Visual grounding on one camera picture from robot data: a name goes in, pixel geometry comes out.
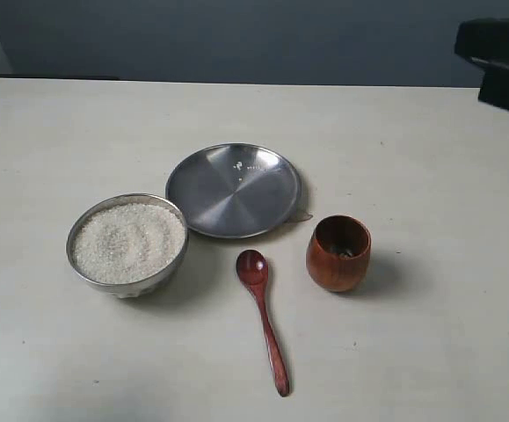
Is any red wooden spoon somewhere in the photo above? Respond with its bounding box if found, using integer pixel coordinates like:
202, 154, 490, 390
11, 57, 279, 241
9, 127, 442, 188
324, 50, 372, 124
236, 250, 291, 397

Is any steel bowl of rice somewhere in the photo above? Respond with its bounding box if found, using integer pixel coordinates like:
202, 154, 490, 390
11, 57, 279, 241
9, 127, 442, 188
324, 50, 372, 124
66, 193, 189, 299

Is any brown wooden cup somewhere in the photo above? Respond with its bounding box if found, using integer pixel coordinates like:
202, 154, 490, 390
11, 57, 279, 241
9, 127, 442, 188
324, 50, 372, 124
306, 215, 372, 293

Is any round steel plate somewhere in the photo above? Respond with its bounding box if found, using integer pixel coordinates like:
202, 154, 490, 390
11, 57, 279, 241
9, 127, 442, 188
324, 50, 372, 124
165, 143, 302, 239

